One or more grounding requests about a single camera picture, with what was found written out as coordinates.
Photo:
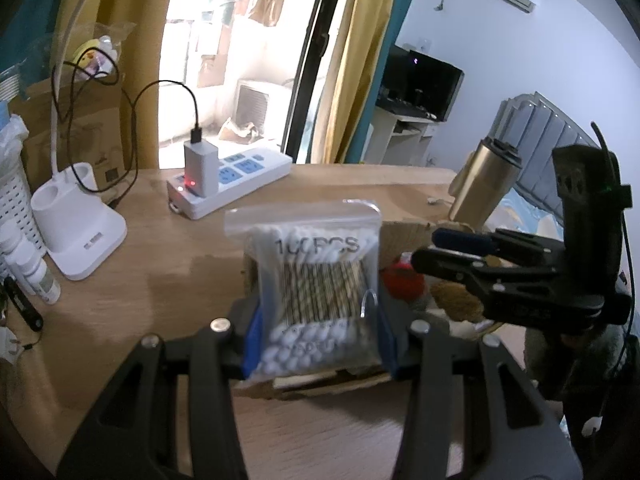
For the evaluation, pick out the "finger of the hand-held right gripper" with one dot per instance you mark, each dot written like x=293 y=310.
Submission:
x=450 y=265
x=465 y=240

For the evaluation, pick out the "white charger block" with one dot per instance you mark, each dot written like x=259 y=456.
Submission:
x=201 y=170

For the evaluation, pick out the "brown cardboard box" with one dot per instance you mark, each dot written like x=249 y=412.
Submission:
x=405 y=240

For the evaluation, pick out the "white television stand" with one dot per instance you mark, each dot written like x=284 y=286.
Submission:
x=400 y=137

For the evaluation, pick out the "white power strip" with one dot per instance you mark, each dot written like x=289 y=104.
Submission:
x=240 y=180

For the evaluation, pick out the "steel tumbler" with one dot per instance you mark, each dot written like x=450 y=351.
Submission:
x=480 y=185

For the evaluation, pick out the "brown cardboard carton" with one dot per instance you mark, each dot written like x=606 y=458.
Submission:
x=85 y=135

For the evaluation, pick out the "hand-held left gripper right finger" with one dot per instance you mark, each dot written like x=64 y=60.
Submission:
x=386 y=342

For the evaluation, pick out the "white desk lamp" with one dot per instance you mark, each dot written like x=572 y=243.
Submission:
x=85 y=245

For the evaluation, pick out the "white outdoor unit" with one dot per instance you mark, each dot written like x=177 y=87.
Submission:
x=255 y=105

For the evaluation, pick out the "crumpled white bag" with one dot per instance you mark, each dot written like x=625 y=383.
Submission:
x=11 y=132

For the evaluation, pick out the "cotton swab bag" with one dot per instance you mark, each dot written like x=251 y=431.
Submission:
x=310 y=280

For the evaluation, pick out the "white pill bottle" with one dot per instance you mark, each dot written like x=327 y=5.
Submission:
x=44 y=282
x=20 y=252

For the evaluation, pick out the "yellow curtain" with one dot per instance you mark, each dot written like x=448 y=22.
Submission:
x=135 y=25
x=365 y=60

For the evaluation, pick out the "black door frame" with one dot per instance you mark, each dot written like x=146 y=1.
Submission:
x=315 y=60

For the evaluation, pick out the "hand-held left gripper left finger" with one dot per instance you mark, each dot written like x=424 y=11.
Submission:
x=252 y=342

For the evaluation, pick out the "yellow white plush toy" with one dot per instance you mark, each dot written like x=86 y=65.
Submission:
x=97 y=57

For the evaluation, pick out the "grey padded headboard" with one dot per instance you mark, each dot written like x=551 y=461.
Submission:
x=540 y=130

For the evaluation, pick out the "white plug adapter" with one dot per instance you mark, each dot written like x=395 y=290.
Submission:
x=9 y=345

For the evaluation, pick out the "brown fuzzy item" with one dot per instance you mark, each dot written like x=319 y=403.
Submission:
x=455 y=302

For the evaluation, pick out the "red plush item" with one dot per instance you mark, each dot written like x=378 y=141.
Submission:
x=402 y=282

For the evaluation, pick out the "white perforated basket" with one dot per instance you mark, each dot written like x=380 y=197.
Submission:
x=15 y=195

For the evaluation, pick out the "black television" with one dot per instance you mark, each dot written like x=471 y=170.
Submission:
x=425 y=85

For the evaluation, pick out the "small black tool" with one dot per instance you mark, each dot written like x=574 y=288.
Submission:
x=22 y=305

